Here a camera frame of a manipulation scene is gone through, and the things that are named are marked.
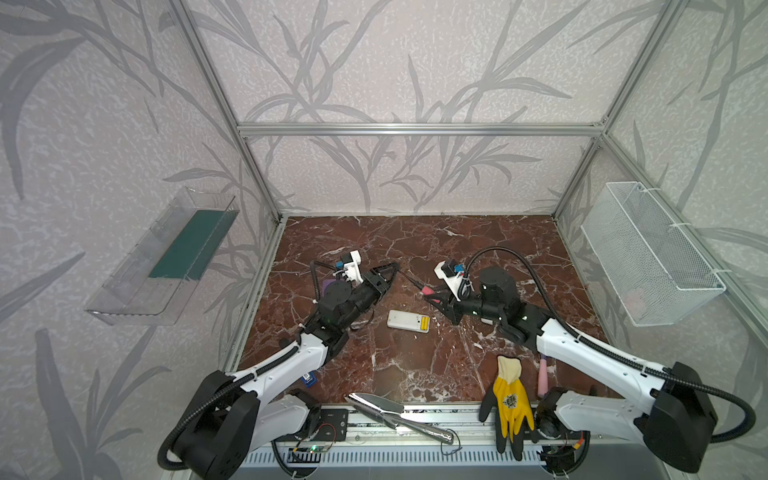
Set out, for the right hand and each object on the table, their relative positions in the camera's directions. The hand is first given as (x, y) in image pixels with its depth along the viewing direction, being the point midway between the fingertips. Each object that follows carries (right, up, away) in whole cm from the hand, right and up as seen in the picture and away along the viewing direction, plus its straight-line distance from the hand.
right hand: (429, 284), depth 75 cm
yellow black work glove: (+20, -29, 0) cm, 36 cm away
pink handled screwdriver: (-1, -1, -2) cm, 2 cm away
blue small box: (-31, -26, +4) cm, 41 cm away
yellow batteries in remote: (0, -14, +16) cm, 21 cm away
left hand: (-7, +6, -1) cm, 9 cm away
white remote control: (-5, -14, +16) cm, 22 cm away
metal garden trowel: (-11, -34, +2) cm, 35 cm away
